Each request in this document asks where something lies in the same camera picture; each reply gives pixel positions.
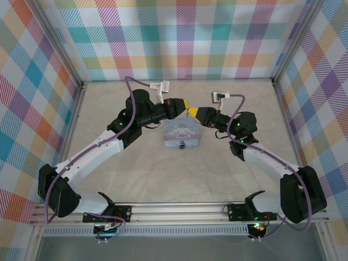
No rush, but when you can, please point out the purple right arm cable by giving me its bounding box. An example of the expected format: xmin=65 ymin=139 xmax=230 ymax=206
xmin=227 ymin=93 xmax=313 ymax=241

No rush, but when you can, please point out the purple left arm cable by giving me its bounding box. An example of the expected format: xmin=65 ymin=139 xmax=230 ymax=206
xmin=45 ymin=76 xmax=153 ymax=243

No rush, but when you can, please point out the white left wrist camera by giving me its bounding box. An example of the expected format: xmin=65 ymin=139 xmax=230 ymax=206
xmin=149 ymin=80 xmax=171 ymax=104

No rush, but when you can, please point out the aluminium frame side rail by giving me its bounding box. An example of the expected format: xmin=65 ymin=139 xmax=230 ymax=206
xmin=51 ymin=83 xmax=88 ymax=175
xmin=271 ymin=80 xmax=304 ymax=166

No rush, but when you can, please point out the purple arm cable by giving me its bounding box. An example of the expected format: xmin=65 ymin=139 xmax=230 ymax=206
xmin=45 ymin=76 xmax=153 ymax=243
xmin=227 ymin=93 xmax=313 ymax=241

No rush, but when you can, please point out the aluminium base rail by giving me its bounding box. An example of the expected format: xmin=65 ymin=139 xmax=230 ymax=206
xmin=29 ymin=201 xmax=330 ymax=226

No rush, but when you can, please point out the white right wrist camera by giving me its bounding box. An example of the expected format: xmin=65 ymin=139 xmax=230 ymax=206
xmin=210 ymin=91 xmax=232 ymax=111

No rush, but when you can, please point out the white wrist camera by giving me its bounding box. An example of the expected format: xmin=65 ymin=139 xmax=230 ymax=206
xmin=149 ymin=80 xmax=171 ymax=104
xmin=210 ymin=91 xmax=232 ymax=111

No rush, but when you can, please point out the grey slotted cable duct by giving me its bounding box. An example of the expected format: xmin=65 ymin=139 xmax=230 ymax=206
xmin=42 ymin=224 xmax=250 ymax=237

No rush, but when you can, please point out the aluminium frame post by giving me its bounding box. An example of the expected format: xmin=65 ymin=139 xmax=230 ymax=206
xmin=271 ymin=0 xmax=321 ymax=82
xmin=31 ymin=0 xmax=84 ymax=85

